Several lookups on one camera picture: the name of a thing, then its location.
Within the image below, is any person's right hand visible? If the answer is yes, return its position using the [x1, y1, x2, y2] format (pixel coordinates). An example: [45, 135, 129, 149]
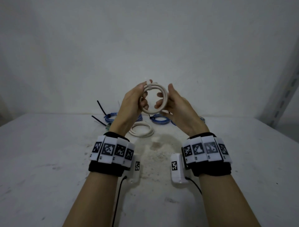
[154, 83, 210, 137]

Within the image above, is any person's left hand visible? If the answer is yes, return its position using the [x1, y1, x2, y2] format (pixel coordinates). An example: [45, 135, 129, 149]
[109, 79, 153, 137]

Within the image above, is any curled black cable tie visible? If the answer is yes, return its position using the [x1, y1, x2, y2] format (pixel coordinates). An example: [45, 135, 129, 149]
[97, 100, 108, 117]

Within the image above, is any blue tube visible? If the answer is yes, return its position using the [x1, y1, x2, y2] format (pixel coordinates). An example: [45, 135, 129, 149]
[149, 113, 171, 124]

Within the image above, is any white tube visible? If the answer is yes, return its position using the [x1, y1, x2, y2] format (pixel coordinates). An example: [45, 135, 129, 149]
[128, 121, 155, 138]

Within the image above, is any long black cable tie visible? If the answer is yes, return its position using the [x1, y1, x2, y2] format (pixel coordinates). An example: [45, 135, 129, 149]
[91, 115, 107, 127]

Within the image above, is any person's right forearm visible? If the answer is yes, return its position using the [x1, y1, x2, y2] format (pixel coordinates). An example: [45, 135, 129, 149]
[198, 174, 261, 227]

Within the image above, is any person's left forearm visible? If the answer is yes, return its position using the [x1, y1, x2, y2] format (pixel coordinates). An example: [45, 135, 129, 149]
[62, 172, 119, 227]

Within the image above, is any right black marker wristband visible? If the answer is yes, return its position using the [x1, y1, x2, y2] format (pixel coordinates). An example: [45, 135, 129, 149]
[182, 133, 232, 177]

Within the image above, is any black marker wristband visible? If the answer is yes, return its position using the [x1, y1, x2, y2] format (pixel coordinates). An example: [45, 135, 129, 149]
[88, 132, 136, 177]
[182, 133, 232, 177]

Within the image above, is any left black marker wristband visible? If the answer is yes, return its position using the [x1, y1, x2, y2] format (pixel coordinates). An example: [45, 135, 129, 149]
[88, 132, 136, 177]

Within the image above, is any white perforated shelf upright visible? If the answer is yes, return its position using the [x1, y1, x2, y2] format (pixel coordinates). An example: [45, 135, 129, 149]
[256, 51, 299, 128]

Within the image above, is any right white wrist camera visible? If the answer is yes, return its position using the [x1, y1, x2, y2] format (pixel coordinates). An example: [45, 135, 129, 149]
[170, 153, 191, 185]

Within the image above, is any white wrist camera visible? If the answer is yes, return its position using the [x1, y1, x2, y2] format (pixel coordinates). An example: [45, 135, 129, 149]
[170, 153, 191, 185]
[126, 154, 142, 185]

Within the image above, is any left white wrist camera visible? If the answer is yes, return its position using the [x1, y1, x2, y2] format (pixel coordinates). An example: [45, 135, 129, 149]
[126, 154, 142, 185]

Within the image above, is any right black camera cord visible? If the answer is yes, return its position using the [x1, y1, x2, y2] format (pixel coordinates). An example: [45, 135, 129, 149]
[186, 177, 203, 196]

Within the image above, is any black camera cord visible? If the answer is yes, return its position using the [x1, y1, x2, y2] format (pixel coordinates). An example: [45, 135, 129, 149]
[186, 177, 203, 196]
[112, 176, 128, 227]

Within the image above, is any left black camera cord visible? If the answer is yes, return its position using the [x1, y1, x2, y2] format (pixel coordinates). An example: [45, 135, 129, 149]
[112, 176, 128, 227]

